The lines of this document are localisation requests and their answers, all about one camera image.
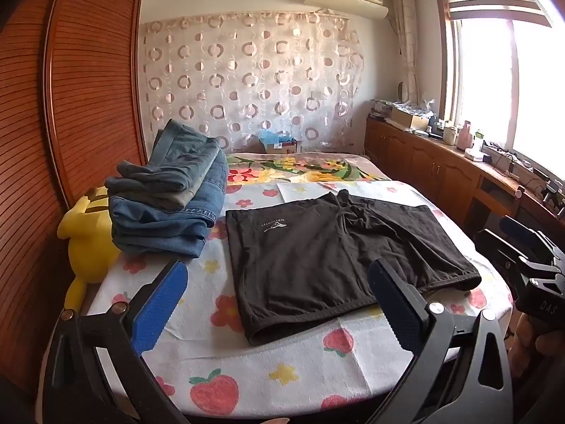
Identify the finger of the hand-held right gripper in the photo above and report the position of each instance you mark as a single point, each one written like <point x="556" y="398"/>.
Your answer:
<point x="499" y="247"/>
<point x="525" y="229"/>

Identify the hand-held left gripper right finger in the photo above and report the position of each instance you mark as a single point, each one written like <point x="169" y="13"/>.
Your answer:
<point x="393" y="307"/>

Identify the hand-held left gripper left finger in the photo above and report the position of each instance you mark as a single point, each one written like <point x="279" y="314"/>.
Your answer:
<point x="159" y="307"/>

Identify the black shorts pants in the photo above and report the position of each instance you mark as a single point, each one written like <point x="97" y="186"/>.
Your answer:
<point x="309" y="265"/>

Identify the folded grey-blue pants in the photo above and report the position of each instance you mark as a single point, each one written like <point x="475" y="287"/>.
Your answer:
<point x="176" y="159"/>

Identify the person's right hand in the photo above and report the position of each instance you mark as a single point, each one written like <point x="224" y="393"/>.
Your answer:
<point x="525" y="335"/>

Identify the folded blue denim jeans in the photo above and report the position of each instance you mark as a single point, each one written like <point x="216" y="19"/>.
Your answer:
<point x="154" y="225"/>

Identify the yellow plush toy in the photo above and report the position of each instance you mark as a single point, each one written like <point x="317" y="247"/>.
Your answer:
<point x="88" y="247"/>

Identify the green cap bottle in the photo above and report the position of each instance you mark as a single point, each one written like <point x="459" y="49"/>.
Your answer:
<point x="477" y="141"/>

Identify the pink bottle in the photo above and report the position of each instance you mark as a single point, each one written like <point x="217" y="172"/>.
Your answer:
<point x="464" y="137"/>

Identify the long wooden cabinet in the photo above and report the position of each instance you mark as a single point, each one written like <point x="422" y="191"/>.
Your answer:
<point x="423" y="163"/>

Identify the strawberry print sheet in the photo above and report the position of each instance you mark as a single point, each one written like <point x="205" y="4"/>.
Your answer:
<point x="265" y="362"/>

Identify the white jar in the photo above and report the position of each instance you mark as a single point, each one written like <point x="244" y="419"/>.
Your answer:
<point x="449" y="136"/>

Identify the plain cardboard box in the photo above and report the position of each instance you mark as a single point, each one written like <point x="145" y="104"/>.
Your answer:
<point x="408" y="119"/>

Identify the floral blanket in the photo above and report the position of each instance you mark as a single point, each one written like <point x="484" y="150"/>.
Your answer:
<point x="309" y="168"/>

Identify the patterned cloth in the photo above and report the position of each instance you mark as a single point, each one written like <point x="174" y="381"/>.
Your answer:
<point x="415" y="107"/>

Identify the stack of books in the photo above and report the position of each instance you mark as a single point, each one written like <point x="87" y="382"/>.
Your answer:
<point x="379" y="109"/>

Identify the small printed cardboard box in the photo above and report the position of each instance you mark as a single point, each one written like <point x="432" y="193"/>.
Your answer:
<point x="282" y="148"/>

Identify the wooden slatted wardrobe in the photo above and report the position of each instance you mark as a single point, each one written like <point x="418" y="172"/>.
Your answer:
<point x="88" y="97"/>

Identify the pale window curtain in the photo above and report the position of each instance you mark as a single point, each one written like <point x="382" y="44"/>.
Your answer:
<point x="404" y="44"/>

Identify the wooden frame window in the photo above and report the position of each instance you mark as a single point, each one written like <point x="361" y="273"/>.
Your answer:
<point x="485" y="84"/>

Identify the circle pattern wall curtain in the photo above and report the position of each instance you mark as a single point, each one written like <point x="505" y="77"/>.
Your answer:
<point x="247" y="88"/>

